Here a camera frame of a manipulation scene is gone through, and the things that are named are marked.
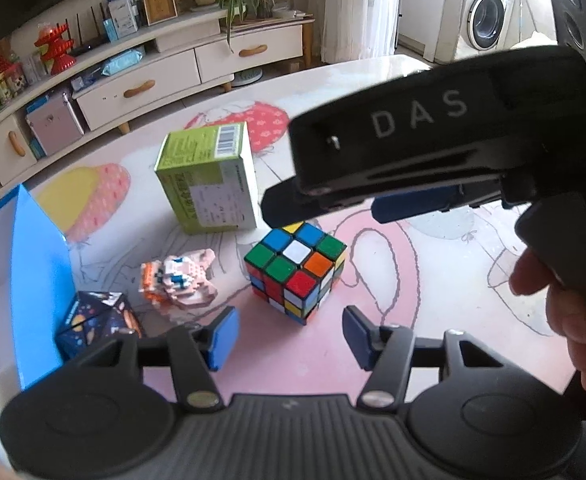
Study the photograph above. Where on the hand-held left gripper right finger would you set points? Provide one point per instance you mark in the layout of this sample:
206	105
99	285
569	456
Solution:
358	337

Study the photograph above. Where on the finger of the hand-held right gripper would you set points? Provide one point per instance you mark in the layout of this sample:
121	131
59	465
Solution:
293	210
413	205

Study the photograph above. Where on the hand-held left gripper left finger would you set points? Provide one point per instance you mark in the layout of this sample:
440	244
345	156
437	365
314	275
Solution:
223	337

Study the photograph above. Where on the multicoloured puzzle cube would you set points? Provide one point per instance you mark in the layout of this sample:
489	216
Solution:
295	272

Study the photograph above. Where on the pink building block figure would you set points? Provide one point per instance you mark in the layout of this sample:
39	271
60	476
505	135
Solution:
180	282

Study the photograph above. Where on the green cardboard box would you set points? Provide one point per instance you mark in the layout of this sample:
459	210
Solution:
208	180

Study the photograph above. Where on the dark space-print folding cube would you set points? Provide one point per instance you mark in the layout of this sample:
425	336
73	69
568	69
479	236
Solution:
98	322

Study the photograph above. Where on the blue cardboard box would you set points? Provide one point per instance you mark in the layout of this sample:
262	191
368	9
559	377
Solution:
43	285

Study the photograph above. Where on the person's right hand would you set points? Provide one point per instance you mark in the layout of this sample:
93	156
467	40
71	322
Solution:
568	317

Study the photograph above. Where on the printed rabbit table cover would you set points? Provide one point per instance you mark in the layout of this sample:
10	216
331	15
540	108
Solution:
423	280

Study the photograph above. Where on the round bathroom scale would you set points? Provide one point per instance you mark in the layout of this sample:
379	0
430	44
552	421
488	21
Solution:
249	76

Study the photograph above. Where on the white washing machine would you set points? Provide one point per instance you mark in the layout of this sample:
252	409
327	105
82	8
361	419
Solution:
488	12

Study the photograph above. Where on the white sheer curtain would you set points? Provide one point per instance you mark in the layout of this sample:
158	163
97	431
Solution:
353	5

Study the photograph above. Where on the cream television stand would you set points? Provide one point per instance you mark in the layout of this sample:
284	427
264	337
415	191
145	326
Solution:
173	67

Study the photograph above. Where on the blue wet wipes pack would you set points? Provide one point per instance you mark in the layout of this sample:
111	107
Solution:
123	62

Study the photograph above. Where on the pink metal case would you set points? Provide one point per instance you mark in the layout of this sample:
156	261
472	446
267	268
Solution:
55	122

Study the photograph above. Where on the blue and white carton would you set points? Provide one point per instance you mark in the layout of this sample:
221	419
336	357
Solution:
123	17

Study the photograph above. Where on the black router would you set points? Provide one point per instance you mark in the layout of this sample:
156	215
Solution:
90	47

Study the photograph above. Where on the red lantern ornament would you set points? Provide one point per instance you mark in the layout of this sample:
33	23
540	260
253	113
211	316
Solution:
55	52

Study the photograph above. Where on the printed food jar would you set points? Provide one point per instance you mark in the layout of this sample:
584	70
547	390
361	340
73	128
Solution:
2	89
17	79

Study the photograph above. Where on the wooden photo frame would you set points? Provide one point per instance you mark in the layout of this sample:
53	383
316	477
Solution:
160	6

